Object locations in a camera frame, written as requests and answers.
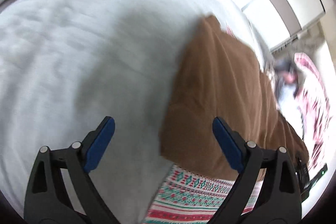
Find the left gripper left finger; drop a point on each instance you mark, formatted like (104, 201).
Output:
(60, 189)

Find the brown coat with fur collar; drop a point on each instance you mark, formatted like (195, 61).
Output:
(219, 76)

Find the pink velvet quilt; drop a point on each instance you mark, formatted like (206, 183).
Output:
(303, 101)

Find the patterned knit blanket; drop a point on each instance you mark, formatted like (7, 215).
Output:
(185, 197)

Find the grey bed sheet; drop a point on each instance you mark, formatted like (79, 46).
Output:
(66, 64)

